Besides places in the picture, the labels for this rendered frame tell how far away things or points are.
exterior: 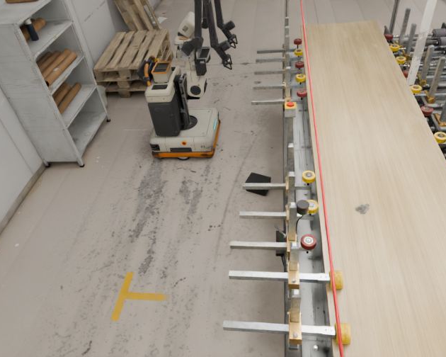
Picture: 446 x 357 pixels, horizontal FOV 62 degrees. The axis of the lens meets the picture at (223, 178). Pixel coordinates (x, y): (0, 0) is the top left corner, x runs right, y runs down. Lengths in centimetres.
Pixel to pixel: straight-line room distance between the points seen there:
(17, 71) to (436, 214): 345
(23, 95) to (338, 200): 301
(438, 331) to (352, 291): 36
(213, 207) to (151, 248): 68
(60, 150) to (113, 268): 158
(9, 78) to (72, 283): 194
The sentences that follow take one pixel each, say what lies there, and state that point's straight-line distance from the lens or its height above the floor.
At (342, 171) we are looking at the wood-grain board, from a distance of 240.
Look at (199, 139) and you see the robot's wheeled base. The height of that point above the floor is 27.
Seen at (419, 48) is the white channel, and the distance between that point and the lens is 327.
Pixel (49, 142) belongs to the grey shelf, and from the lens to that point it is 425.
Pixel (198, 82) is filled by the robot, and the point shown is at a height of 80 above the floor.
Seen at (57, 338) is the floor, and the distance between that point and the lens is 310.
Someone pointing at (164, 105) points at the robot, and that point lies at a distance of 364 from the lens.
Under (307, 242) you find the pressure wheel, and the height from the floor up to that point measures 90.
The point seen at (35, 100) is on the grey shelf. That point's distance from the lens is 399.
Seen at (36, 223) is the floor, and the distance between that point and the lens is 393.
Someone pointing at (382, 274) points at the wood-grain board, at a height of 90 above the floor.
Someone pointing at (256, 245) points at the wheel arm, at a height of 86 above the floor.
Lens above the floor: 249
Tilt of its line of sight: 43 degrees down
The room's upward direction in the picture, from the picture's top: 8 degrees counter-clockwise
